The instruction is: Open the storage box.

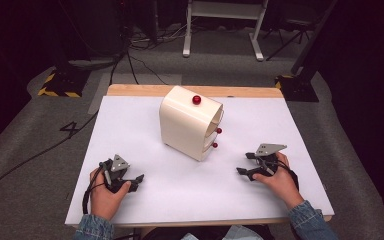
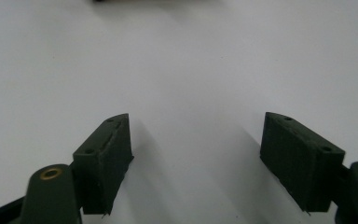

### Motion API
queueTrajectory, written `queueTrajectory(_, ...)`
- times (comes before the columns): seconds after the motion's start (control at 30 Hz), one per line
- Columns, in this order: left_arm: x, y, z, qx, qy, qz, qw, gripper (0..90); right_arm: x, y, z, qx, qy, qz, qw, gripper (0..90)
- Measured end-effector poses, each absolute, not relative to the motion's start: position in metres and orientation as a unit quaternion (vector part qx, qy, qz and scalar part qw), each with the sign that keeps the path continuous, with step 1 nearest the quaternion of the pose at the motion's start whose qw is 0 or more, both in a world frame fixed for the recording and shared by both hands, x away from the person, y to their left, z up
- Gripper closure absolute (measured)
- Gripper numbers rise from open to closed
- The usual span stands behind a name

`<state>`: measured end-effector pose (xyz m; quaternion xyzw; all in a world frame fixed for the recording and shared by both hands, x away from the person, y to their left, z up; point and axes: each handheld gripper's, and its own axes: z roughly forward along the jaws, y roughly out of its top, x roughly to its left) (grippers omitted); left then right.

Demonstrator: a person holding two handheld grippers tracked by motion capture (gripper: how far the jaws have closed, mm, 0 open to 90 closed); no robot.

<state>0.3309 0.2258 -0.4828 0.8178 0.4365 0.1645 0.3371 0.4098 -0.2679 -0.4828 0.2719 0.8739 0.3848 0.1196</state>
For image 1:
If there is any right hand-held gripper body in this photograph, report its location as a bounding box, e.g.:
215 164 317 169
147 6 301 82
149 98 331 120
254 143 288 177

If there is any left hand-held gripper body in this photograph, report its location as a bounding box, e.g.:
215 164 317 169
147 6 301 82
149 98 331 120
99 154 133 195

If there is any person's left hand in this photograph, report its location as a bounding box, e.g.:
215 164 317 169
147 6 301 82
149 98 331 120
89 166 132 222

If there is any person's right hand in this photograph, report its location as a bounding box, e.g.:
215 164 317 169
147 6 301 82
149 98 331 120
252 151 305 211

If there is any white table sheet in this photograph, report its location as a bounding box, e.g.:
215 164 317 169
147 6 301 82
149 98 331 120
64 95 335 227

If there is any person's lap clothing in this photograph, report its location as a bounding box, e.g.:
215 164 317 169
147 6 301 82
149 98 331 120
113 224 276 240

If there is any black stand base hazard tape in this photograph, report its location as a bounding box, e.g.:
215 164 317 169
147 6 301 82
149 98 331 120
37 67 90 99
274 74 320 103

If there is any cream mini drawer cabinet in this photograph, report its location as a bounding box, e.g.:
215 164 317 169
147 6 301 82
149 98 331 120
158 85 225 162

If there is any black tripod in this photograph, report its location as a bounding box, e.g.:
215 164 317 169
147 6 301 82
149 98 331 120
264 18 315 62

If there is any black slanted stand pole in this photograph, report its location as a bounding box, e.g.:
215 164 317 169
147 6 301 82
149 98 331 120
290 0 340 77

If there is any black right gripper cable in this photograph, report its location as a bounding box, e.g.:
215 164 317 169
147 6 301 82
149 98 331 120
261 157 300 192

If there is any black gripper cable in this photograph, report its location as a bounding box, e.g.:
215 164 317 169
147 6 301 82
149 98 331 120
81 161 109 215
261 157 300 192

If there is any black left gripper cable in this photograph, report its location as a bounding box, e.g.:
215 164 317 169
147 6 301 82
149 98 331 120
81 161 109 215

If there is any long black floor cable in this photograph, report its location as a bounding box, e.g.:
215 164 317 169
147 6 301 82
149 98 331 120
0 109 100 202

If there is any thin black floor cable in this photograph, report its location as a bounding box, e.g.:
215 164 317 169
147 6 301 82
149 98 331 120
109 53 169 86

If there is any bundle of floor cables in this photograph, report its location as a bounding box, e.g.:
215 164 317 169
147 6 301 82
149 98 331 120
128 18 194 52

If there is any white desk frame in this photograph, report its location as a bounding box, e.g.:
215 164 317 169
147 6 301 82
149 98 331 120
182 0 270 62

